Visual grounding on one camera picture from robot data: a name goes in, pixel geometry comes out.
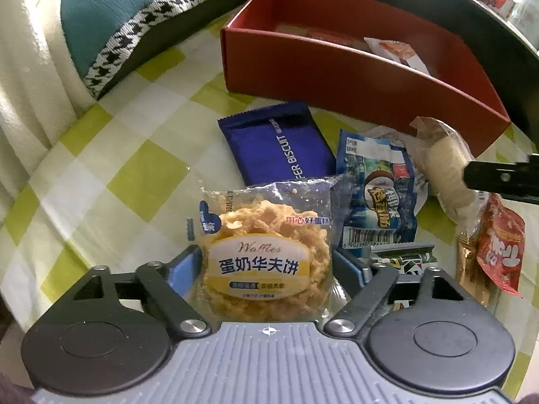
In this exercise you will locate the purple biscuit packet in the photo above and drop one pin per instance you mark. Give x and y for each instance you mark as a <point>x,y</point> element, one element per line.
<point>273,143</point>

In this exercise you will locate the white packet with orange snack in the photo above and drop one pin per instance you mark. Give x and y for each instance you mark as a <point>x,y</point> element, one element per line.
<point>396,50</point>

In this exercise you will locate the red snack packet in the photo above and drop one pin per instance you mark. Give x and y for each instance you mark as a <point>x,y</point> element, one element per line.
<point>501,248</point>

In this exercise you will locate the teal sofa with houndstooth trim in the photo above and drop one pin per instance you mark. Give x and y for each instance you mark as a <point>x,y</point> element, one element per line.
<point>109,8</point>

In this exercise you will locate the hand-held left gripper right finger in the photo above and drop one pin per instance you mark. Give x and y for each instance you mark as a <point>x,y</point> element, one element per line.
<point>347,267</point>

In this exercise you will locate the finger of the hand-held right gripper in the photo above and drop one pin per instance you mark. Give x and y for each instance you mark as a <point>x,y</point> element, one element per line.
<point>501,176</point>

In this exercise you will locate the cream blanket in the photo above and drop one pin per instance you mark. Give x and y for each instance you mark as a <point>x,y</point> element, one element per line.
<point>33,71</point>

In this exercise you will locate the clear round cracker packet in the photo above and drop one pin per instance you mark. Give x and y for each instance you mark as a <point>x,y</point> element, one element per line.
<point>446,164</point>

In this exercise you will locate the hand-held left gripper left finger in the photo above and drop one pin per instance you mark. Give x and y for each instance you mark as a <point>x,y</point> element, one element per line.
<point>185,266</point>

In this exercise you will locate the blue candy packet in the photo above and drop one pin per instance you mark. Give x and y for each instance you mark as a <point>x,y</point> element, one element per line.
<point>379,193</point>

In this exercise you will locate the red cardboard box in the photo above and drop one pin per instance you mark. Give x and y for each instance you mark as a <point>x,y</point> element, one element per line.
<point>337,80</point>

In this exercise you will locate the black white snack packet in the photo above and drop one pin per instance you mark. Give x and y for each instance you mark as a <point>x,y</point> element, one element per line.
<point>404,256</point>

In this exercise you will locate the clear waffle packet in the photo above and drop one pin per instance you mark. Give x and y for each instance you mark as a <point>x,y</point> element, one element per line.
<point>252,261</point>

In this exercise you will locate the gold brown snack packet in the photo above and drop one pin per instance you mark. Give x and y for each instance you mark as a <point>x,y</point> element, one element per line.
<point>469,273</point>

